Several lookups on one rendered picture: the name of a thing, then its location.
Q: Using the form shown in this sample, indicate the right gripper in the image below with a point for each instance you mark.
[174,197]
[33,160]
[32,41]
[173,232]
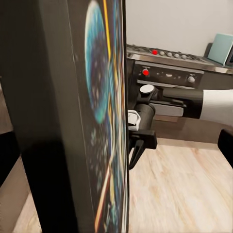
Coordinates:
[142,139]

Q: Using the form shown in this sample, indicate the microwave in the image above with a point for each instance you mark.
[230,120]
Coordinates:
[222,49]

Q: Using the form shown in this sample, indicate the poster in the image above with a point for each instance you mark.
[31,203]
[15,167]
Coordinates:
[63,74]

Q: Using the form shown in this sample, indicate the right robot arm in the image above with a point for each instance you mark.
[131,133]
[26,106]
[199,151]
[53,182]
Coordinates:
[210,105]

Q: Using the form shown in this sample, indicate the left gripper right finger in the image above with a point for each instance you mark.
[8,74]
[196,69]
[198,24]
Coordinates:
[225,144]

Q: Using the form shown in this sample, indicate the oven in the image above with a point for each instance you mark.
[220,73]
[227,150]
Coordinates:
[162,76]

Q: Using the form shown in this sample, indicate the burner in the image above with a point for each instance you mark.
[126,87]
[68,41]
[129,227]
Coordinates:
[165,54]

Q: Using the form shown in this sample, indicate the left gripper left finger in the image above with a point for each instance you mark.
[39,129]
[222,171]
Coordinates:
[9,153]

